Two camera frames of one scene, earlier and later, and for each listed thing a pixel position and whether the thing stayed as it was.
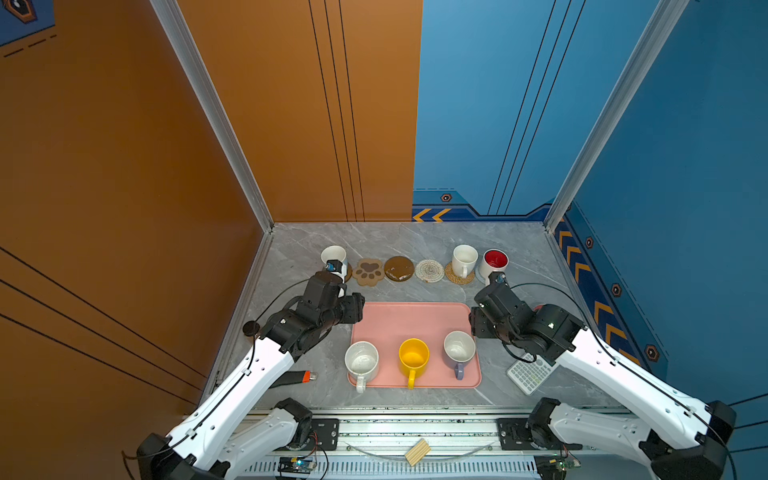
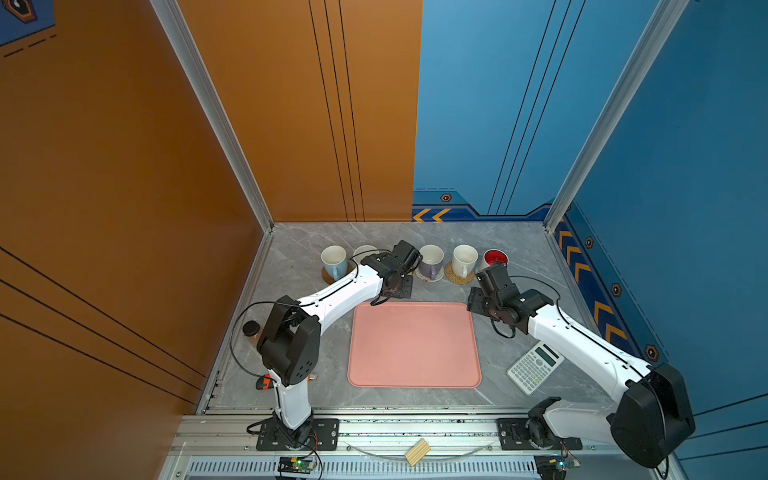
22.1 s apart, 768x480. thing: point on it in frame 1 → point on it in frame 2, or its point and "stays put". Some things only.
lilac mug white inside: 458,348 → 431,264
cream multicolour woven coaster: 429,271 stays put
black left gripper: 354,307 → 408,288
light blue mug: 338,253 stays put
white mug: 464,258 stays put
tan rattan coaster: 450,273 stays put
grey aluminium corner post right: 661,27 stays put
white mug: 362,362 → 358,255
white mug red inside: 493,260 stays put
